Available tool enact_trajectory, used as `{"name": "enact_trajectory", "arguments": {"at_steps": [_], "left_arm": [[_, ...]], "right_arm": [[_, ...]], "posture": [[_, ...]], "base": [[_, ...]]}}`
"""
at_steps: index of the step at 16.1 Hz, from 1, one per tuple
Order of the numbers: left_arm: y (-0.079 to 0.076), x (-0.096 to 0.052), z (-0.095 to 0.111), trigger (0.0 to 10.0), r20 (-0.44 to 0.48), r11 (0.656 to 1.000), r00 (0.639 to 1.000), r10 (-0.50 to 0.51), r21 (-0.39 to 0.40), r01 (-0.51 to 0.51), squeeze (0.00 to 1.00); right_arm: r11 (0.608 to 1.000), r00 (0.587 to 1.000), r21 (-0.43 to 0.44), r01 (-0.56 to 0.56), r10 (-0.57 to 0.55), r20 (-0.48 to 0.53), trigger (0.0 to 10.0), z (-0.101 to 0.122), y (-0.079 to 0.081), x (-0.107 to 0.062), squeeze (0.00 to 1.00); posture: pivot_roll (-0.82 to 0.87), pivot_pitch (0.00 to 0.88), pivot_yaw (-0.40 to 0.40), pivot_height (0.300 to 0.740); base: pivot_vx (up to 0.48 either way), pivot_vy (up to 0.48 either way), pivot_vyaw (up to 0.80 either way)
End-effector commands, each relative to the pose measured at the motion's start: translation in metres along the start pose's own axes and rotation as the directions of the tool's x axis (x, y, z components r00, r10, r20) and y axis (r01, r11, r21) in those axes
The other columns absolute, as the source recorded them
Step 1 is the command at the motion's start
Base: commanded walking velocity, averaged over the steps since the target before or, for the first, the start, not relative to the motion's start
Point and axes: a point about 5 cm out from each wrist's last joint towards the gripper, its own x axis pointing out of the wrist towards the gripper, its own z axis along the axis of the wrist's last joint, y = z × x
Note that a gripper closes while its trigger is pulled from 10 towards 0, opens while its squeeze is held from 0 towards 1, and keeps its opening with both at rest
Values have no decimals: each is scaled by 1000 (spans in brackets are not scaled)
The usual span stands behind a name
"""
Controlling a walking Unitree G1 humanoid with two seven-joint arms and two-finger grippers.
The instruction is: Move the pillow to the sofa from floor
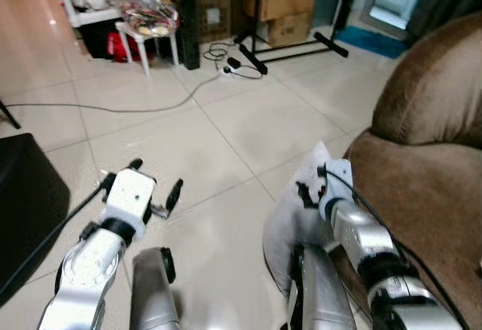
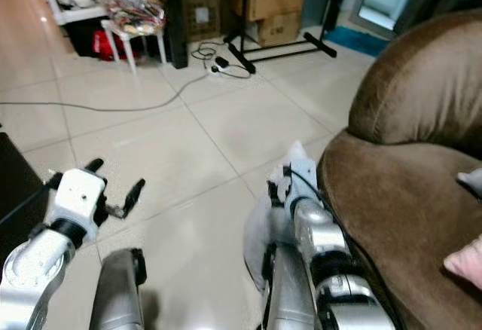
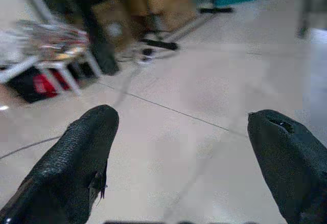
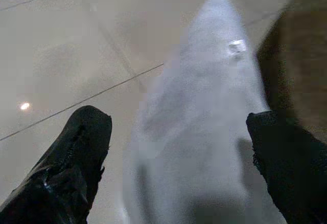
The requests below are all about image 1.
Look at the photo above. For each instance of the white stool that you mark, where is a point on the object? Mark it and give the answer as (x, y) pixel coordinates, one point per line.
(139, 44)

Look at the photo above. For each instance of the black metal stand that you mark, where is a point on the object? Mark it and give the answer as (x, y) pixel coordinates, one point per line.
(256, 57)

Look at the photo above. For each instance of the brown sofa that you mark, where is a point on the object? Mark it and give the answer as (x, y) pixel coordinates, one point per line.
(429, 179)

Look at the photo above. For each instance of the small cardboard box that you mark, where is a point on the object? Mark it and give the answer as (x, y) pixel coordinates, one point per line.
(290, 30)

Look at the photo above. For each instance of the clear plastic bag of items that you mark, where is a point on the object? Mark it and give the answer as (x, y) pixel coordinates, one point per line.
(151, 15)

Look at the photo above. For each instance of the silver robot leg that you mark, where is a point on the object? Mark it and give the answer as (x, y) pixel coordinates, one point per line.
(151, 292)
(320, 292)

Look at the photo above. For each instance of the dark cardboard box with label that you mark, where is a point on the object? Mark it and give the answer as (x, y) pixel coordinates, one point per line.
(213, 10)

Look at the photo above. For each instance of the blue floor mat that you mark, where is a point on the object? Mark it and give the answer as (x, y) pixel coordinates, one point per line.
(369, 42)

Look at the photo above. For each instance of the black ottoman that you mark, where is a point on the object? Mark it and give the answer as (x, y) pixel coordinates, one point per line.
(26, 202)

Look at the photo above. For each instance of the black cabinet post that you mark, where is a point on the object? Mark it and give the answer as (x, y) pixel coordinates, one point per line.
(184, 21)

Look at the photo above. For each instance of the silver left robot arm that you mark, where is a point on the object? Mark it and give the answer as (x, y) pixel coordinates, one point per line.
(83, 270)

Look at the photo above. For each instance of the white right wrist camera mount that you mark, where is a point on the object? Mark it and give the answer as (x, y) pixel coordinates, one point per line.
(337, 187)

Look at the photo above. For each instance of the black power adapter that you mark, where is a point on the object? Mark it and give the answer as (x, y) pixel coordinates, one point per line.
(233, 63)

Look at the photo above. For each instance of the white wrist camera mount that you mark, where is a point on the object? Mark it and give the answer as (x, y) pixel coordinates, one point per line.
(129, 194)
(337, 187)

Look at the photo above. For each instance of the silver robot left leg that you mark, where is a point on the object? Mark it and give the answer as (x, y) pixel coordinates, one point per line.
(151, 292)

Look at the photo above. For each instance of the red bag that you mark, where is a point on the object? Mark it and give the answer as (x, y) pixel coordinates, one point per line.
(120, 47)

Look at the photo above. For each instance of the grey pillow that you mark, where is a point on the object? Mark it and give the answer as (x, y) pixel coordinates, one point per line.
(290, 224)

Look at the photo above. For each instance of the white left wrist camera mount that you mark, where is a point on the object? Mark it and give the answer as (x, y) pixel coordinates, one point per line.
(129, 194)

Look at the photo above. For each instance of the silver robot right leg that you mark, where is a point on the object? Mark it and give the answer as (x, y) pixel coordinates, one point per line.
(320, 292)

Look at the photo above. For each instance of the black tripod leg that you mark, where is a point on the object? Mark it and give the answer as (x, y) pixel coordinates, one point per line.
(10, 115)

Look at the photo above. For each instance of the leaning framed mirror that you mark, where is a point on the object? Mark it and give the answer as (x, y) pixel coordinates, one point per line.
(395, 2)

